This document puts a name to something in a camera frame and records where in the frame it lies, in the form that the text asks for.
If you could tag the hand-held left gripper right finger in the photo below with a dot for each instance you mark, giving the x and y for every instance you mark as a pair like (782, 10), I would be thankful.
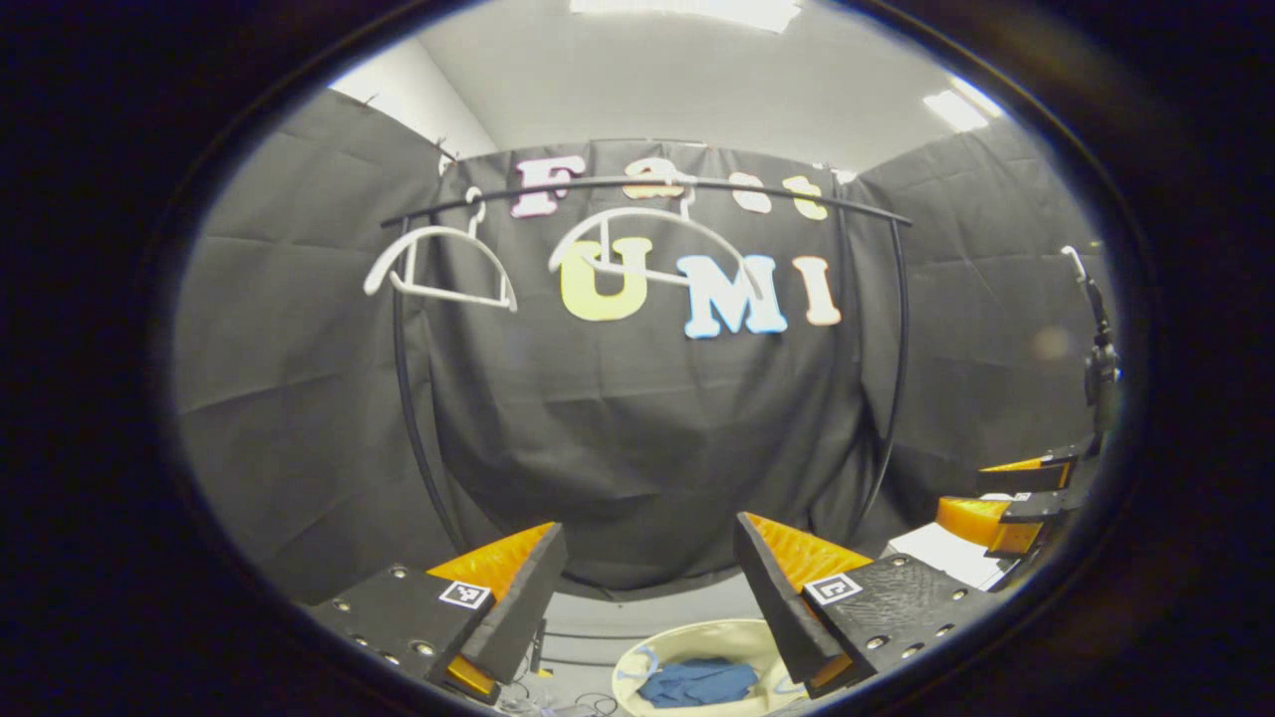
(777, 597)

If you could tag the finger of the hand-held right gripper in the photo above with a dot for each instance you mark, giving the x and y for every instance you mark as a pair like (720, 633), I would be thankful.
(1026, 480)
(1031, 510)

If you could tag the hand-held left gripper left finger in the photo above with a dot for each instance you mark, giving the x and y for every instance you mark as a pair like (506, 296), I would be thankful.
(523, 607)

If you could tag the beige laundry hamper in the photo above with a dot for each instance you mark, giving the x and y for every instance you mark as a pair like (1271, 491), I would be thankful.
(697, 637)

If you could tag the white plastic hanger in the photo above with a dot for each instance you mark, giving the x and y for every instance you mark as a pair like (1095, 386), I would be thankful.
(382, 269)
(560, 257)

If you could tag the black clothes rack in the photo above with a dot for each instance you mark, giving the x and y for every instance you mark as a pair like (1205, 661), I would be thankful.
(647, 180)

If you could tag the white board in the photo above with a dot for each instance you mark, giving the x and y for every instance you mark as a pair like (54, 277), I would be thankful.
(936, 558)

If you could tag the black backdrop cloth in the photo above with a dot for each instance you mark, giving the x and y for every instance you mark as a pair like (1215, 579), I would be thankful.
(647, 448)

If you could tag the large ceiling light panel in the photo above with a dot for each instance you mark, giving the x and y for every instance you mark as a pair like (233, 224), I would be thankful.
(687, 14)

